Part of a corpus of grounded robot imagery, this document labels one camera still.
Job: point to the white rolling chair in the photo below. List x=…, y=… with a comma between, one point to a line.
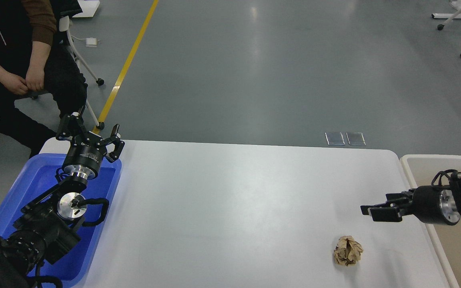
x=80, y=60

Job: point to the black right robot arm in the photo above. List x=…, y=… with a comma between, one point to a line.
x=449, y=180

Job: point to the brown paper ball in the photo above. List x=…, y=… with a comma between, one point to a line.
x=347, y=251

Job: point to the white power adapter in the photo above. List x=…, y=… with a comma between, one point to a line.
x=91, y=42

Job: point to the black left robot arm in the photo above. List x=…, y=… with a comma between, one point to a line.
x=48, y=228

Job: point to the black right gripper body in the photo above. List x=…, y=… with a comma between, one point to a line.
x=431, y=206

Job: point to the beige plastic bin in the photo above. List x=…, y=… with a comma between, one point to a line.
x=420, y=169

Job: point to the seated person in black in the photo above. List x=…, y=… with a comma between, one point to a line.
x=15, y=49

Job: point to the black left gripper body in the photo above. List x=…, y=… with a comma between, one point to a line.
x=85, y=157

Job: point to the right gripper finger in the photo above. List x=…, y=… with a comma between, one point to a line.
x=396, y=203
x=385, y=214

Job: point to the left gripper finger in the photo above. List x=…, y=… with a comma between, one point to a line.
x=71, y=128
x=111, y=147

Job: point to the blue plastic bin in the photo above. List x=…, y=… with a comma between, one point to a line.
x=37, y=176

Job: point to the right floor metal plate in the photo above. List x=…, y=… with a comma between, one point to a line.
x=356, y=139

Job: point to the left floor metal plate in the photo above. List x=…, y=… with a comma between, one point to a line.
x=334, y=138

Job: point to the floor metal plate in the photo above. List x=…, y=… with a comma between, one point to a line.
x=334, y=138
x=356, y=139

